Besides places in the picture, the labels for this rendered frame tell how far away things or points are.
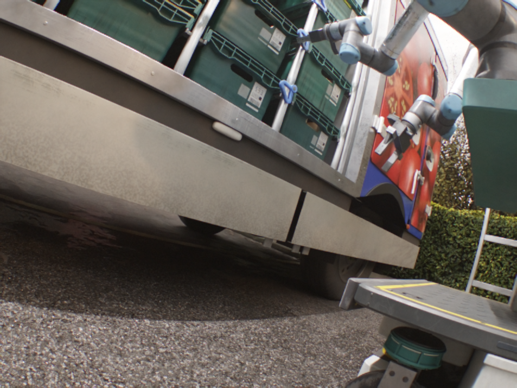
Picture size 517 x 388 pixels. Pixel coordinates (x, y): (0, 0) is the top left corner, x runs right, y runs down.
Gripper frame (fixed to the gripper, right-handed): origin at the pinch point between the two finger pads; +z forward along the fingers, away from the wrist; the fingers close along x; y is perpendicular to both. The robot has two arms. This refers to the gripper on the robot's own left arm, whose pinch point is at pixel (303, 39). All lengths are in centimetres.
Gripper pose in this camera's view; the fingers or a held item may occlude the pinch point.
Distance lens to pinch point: 128.0
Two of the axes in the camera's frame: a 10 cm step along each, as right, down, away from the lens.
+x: -6.9, 5.2, -5.0
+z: -6.5, -1.6, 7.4
